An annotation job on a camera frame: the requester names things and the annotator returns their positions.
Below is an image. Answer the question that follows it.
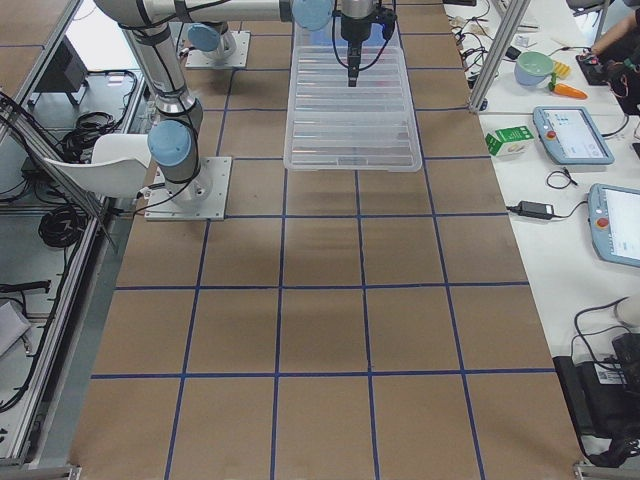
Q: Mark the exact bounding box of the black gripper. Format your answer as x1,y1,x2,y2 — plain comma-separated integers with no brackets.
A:
341,14,371,87

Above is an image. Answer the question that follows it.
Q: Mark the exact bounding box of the clear plastic box lid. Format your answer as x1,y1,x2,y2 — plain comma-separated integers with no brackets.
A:
283,45,422,172

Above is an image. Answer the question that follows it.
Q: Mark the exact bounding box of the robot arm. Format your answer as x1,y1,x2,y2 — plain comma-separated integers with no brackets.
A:
187,22,236,62
96,1,396,157

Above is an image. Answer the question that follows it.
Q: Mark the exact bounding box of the clear plastic storage box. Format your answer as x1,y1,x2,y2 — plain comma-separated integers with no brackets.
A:
292,22,404,51

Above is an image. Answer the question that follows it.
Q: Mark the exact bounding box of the green white carton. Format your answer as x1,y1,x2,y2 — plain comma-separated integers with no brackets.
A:
485,126,534,157

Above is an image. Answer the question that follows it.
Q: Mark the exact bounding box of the green bowl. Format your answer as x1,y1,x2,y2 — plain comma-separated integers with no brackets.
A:
514,51,554,86

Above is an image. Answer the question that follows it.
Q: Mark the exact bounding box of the yellow toy corn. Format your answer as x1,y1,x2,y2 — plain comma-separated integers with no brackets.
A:
553,61,571,79

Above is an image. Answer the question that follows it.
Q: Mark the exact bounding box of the orange toy carrot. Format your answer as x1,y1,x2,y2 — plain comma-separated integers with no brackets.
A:
548,82,588,100

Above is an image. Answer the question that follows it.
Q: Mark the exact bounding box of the teach pendant tablet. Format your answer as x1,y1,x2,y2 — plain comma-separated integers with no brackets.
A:
532,106,614,165
588,184,639,267

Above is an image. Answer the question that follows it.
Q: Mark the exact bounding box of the black power adapter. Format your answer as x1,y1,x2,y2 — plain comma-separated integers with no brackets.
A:
516,201,554,220

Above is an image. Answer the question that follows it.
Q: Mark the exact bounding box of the white chair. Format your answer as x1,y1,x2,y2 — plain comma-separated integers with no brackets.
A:
44,134,151,198

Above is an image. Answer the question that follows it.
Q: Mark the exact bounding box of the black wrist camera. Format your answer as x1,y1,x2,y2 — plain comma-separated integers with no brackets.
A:
372,5,397,41

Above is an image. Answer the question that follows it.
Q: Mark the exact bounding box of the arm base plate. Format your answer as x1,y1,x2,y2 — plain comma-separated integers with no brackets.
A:
186,31,251,70
143,157,232,221

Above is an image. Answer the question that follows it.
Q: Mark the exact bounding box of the aluminium frame post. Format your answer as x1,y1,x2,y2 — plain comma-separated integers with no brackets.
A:
468,0,530,113

